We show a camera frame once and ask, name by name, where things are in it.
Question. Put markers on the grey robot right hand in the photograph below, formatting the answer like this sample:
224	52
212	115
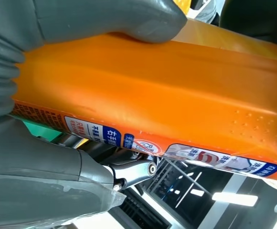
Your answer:
33	177

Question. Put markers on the green table mat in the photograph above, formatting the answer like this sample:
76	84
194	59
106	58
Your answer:
40	131

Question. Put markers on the yellow plastic wrapped cardboard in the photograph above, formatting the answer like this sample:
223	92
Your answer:
182	4

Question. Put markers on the person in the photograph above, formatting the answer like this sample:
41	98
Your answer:
260	19

